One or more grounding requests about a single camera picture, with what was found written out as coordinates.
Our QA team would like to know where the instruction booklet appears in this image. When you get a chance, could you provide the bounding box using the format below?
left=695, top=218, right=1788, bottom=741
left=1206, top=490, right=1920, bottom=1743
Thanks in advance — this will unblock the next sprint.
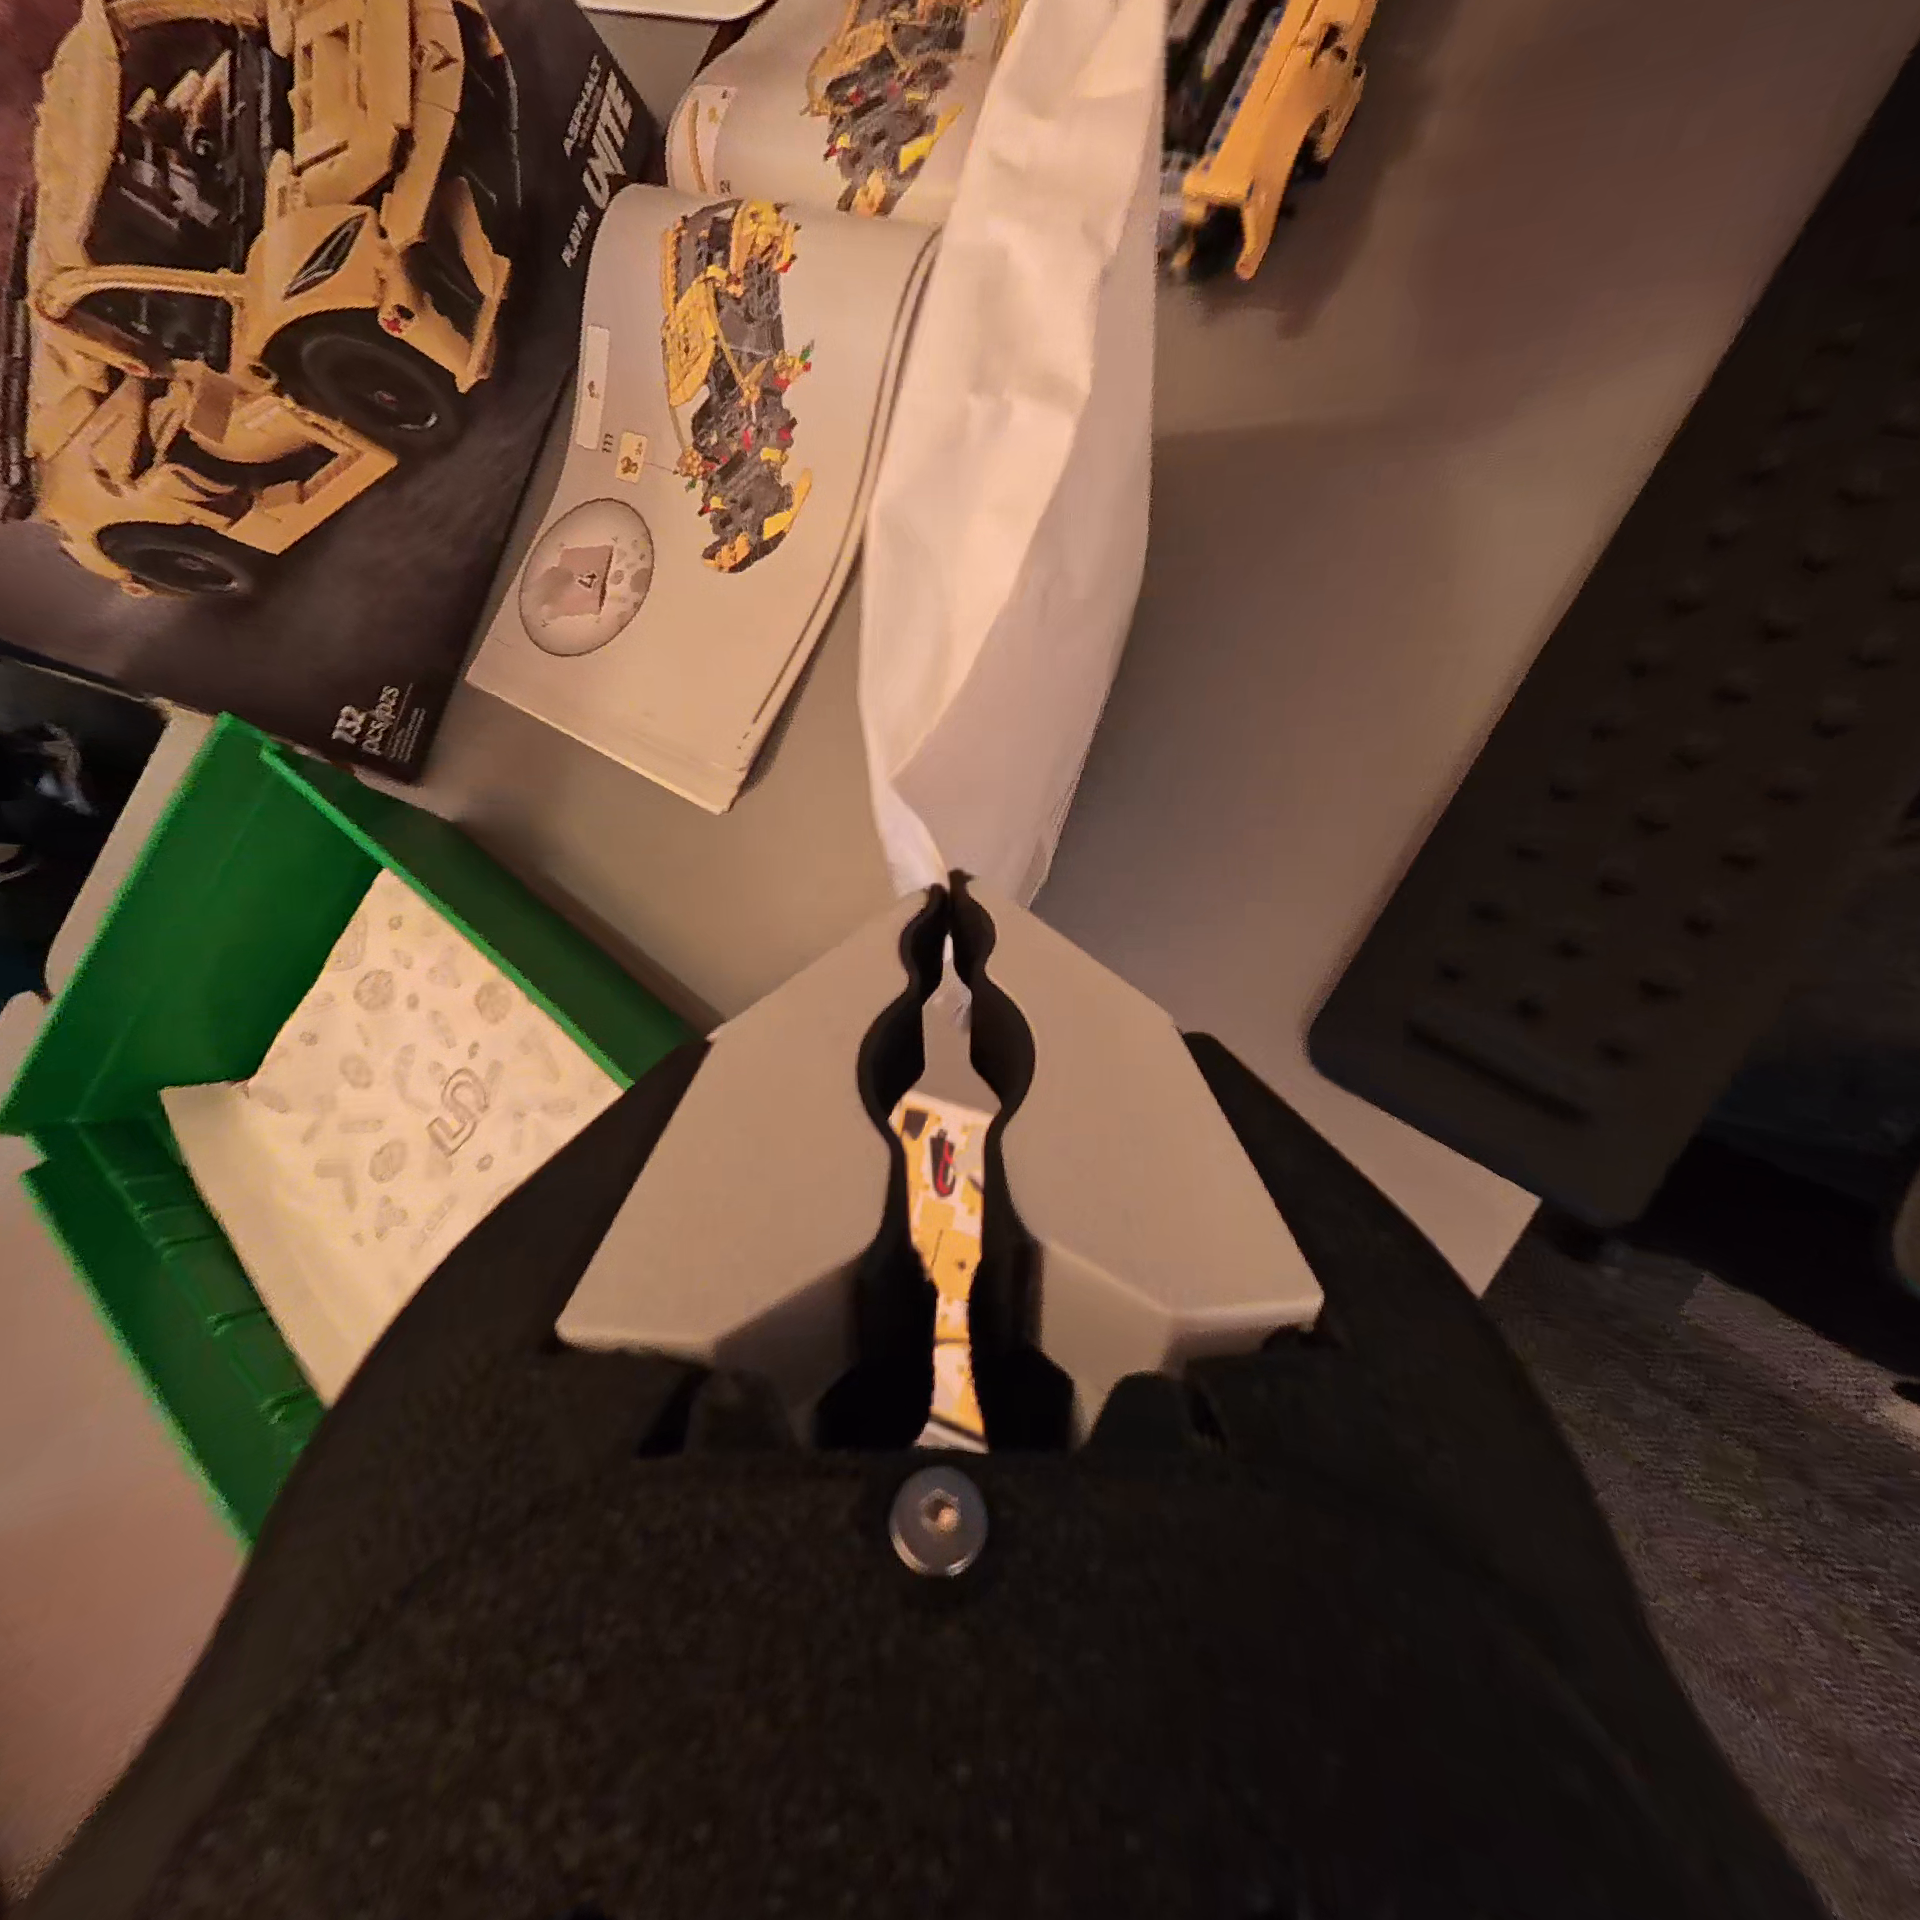
left=462, top=0, right=1037, bottom=818

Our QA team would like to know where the stack of white papers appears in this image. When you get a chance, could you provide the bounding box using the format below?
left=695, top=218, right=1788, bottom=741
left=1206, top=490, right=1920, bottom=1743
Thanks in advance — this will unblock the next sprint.
left=156, top=869, right=633, bottom=1404

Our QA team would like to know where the black dimpled chair armrest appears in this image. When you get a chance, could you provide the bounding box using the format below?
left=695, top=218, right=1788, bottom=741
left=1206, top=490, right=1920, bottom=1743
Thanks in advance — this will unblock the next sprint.
left=1308, top=92, right=1920, bottom=1232

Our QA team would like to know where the grey desk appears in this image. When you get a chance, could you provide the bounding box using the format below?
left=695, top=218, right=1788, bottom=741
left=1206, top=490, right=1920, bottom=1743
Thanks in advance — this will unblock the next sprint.
left=0, top=0, right=1914, bottom=1877

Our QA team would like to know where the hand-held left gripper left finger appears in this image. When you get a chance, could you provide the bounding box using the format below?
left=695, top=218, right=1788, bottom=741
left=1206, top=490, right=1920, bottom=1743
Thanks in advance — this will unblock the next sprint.
left=552, top=881, right=951, bottom=1397

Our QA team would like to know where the small yellow printed card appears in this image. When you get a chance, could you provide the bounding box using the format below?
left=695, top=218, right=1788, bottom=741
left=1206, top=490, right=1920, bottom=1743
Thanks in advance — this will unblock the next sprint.
left=889, top=1090, right=997, bottom=1450

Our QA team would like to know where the yellow black brick car model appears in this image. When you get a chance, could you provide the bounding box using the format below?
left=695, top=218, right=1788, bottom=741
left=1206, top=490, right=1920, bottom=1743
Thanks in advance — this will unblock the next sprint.
left=1160, top=0, right=1376, bottom=289

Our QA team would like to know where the dark toy car set box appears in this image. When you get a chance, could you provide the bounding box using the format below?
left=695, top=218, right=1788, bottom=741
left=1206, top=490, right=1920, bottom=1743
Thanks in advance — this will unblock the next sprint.
left=0, top=0, right=669, bottom=784

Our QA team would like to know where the large printed paper bag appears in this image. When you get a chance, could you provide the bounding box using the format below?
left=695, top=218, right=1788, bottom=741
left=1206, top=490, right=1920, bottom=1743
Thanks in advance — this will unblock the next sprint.
left=856, top=0, right=1172, bottom=908

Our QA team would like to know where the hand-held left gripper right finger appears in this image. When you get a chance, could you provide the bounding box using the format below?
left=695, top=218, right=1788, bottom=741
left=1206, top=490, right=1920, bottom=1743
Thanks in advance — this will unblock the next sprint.
left=951, top=869, right=1330, bottom=1428

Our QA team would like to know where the green plastic bin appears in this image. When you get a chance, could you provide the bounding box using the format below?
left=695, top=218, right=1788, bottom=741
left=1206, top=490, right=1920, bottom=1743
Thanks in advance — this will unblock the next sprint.
left=0, top=711, right=698, bottom=1548

